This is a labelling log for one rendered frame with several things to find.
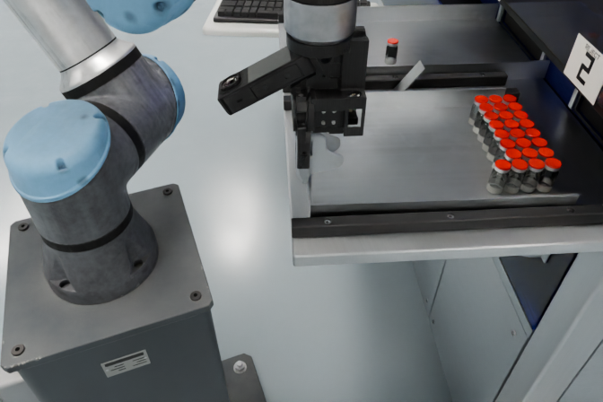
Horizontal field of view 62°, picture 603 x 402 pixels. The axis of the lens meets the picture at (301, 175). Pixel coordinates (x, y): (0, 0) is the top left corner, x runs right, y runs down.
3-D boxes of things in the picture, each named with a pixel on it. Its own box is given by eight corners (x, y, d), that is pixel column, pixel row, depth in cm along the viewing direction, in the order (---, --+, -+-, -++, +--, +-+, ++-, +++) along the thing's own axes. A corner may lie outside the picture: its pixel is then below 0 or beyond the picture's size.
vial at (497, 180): (499, 183, 70) (508, 158, 67) (505, 195, 68) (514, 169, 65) (484, 184, 70) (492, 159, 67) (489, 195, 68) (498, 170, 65)
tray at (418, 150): (500, 105, 85) (505, 87, 83) (569, 214, 66) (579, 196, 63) (300, 110, 84) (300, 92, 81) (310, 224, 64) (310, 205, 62)
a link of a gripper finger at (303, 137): (310, 176, 61) (311, 116, 55) (297, 177, 60) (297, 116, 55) (307, 152, 64) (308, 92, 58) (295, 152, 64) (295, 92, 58)
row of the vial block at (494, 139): (479, 118, 82) (486, 94, 79) (521, 194, 68) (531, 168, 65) (466, 118, 82) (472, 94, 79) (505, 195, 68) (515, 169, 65)
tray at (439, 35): (493, 18, 111) (498, 3, 109) (544, 78, 92) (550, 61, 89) (342, 22, 110) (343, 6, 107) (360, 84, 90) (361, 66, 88)
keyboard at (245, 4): (370, 4, 135) (371, -5, 134) (371, 27, 125) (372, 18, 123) (223, 0, 138) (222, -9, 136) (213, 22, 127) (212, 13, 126)
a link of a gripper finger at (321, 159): (343, 196, 65) (347, 138, 59) (297, 197, 65) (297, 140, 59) (339, 179, 67) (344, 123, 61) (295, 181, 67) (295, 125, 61)
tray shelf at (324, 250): (485, 17, 116) (486, 9, 115) (668, 248, 64) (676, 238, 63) (277, 22, 114) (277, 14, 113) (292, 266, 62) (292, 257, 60)
